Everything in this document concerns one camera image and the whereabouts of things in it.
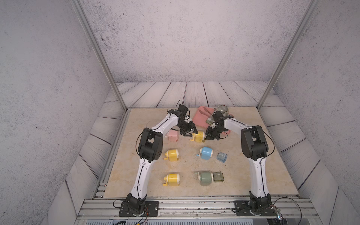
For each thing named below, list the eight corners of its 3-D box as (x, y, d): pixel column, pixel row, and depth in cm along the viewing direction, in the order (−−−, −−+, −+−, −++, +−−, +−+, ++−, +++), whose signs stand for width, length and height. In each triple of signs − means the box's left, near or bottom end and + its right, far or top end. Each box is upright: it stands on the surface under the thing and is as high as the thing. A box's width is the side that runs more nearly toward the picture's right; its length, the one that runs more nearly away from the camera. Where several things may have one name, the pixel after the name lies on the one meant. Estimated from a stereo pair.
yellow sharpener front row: (164, 186, 83) (162, 181, 76) (165, 178, 85) (163, 173, 79) (179, 186, 83) (179, 181, 76) (179, 178, 85) (179, 173, 79)
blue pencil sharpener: (197, 156, 94) (198, 150, 88) (201, 149, 97) (202, 143, 91) (208, 162, 91) (210, 157, 85) (212, 155, 94) (214, 149, 89)
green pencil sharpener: (194, 185, 83) (195, 180, 77) (194, 176, 86) (195, 171, 80) (211, 185, 83) (214, 180, 76) (210, 176, 86) (212, 171, 80)
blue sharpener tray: (215, 158, 94) (216, 156, 92) (219, 152, 97) (219, 150, 95) (224, 163, 91) (224, 162, 90) (227, 157, 94) (228, 155, 93)
